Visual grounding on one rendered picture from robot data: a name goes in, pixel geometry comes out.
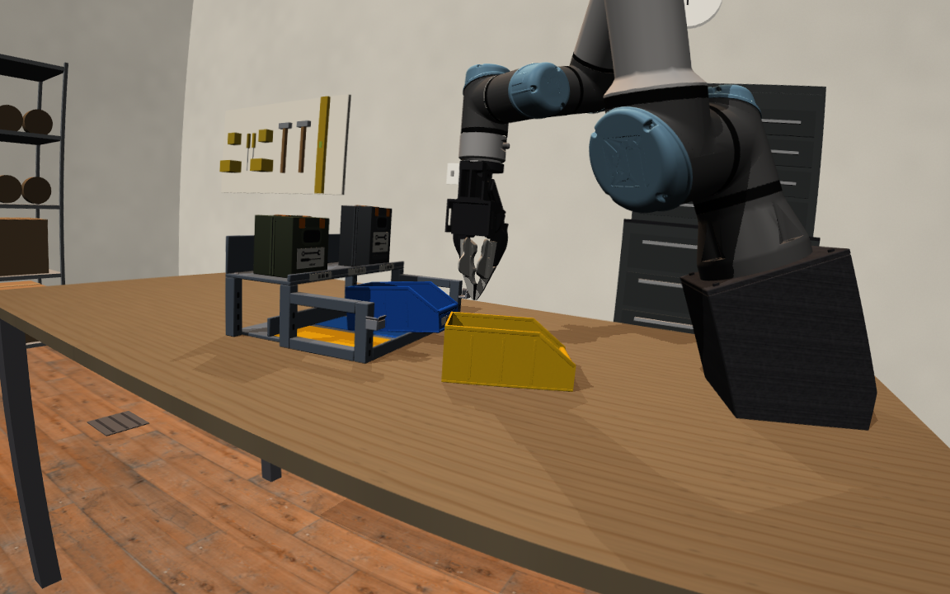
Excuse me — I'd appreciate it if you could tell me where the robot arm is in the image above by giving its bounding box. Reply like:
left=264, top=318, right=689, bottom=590
left=459, top=0, right=813, bottom=281

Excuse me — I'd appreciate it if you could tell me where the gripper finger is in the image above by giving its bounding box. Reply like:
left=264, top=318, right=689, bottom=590
left=453, top=234, right=477, bottom=300
left=474, top=223, right=508, bottom=300

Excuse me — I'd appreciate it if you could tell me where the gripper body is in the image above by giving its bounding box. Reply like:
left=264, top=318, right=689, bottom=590
left=445, top=160, right=506, bottom=239

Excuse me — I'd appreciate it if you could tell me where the yellow bin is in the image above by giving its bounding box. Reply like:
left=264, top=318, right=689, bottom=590
left=441, top=312, right=576, bottom=392

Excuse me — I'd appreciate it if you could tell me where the blue bin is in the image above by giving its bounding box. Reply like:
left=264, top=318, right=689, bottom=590
left=345, top=281, right=457, bottom=333

